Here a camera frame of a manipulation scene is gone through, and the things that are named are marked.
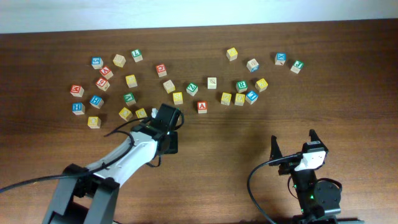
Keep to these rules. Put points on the blue H block tilted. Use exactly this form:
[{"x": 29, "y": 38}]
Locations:
[{"x": 96, "y": 101}]

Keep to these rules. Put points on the blue I block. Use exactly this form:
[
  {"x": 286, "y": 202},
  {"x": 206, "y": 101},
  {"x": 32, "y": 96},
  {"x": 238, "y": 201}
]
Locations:
[{"x": 251, "y": 97}]

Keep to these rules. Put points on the blue H block left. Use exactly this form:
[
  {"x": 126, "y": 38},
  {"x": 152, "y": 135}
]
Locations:
[{"x": 78, "y": 108}]

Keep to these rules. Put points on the red M block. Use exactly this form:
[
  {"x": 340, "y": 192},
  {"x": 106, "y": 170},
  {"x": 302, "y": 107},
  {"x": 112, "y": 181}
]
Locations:
[{"x": 77, "y": 90}]

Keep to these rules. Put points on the red 6 block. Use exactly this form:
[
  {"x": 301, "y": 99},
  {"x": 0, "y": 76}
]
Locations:
[{"x": 102, "y": 84}]

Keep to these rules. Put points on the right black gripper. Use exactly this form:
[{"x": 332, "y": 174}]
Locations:
[{"x": 276, "y": 151}]

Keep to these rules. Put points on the blue S block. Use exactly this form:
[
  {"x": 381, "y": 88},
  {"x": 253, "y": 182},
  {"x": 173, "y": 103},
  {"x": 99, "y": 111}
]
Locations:
[{"x": 97, "y": 63}]

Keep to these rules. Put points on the yellow block centre left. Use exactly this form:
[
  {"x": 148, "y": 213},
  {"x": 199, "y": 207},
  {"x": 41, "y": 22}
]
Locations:
[{"x": 131, "y": 81}]

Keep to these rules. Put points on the wood block blue side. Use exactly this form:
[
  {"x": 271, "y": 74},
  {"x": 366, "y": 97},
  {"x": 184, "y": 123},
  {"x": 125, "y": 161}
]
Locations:
[{"x": 252, "y": 65}]

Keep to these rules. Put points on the red a block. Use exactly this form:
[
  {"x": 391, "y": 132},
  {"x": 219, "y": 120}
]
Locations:
[
  {"x": 202, "y": 107},
  {"x": 106, "y": 72}
]

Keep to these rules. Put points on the yellow block pair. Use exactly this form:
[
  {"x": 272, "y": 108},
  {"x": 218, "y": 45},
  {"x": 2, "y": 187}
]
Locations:
[
  {"x": 239, "y": 99},
  {"x": 225, "y": 99}
]

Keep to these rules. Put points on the plain wood yellow-side block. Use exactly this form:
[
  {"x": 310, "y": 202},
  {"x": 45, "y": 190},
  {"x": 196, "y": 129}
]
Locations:
[{"x": 119, "y": 60}]

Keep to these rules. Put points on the yellow O block tilted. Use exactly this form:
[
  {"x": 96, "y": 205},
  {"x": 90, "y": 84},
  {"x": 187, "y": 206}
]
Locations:
[{"x": 126, "y": 114}]

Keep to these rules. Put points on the yellow M block right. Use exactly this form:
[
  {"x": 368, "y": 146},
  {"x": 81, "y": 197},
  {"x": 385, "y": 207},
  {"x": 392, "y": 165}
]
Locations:
[{"x": 261, "y": 85}]

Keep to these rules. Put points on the red Q block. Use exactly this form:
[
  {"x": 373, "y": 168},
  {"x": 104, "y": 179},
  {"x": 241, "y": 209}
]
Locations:
[{"x": 161, "y": 70}]

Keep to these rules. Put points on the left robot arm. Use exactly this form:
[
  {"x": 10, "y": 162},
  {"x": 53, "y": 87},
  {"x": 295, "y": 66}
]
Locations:
[{"x": 89, "y": 194}]

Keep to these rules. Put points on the blue X block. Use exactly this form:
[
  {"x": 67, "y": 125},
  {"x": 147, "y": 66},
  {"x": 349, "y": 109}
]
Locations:
[{"x": 280, "y": 58}]

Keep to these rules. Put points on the green R block right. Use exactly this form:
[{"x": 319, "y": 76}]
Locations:
[{"x": 241, "y": 86}]

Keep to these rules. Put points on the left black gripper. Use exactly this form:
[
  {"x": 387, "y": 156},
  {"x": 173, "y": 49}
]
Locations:
[{"x": 173, "y": 146}]

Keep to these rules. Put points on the green L block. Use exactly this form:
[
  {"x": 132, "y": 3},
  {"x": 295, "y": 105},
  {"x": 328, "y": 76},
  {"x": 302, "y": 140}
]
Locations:
[{"x": 137, "y": 55}]

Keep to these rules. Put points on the green Z block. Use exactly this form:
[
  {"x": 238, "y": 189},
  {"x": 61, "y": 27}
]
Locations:
[{"x": 192, "y": 89}]

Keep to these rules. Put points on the green J block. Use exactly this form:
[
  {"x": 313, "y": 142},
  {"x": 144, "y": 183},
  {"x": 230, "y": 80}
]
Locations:
[{"x": 297, "y": 66}]

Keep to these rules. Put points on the plain wood block centre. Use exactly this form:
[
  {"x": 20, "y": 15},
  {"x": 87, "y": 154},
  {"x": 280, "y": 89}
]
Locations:
[{"x": 169, "y": 86}]

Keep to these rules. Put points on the plain wood block upright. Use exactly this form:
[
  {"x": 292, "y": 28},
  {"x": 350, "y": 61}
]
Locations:
[{"x": 212, "y": 83}]

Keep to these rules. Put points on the yellow C block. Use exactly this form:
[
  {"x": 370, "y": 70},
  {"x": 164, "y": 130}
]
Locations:
[{"x": 141, "y": 113}]

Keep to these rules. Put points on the yellow S block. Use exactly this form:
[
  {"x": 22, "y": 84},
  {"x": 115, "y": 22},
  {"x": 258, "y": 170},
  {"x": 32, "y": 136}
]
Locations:
[{"x": 178, "y": 98}]

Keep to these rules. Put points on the green V block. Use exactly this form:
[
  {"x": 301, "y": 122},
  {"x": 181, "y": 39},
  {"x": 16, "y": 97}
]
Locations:
[{"x": 129, "y": 99}]

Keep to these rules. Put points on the yellow O block far left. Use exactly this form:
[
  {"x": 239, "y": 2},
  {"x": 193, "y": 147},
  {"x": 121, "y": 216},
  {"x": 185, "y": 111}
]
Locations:
[{"x": 94, "y": 122}]

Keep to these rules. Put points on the yellow block right pair left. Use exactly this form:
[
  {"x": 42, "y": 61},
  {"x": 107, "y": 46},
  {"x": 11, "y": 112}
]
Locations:
[{"x": 225, "y": 99}]

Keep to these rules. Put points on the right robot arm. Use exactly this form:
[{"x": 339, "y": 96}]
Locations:
[{"x": 319, "y": 198}]

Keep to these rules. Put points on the yellow block top right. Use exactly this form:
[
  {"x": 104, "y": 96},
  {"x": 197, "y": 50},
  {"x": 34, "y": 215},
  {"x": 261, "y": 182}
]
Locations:
[{"x": 232, "y": 54}]

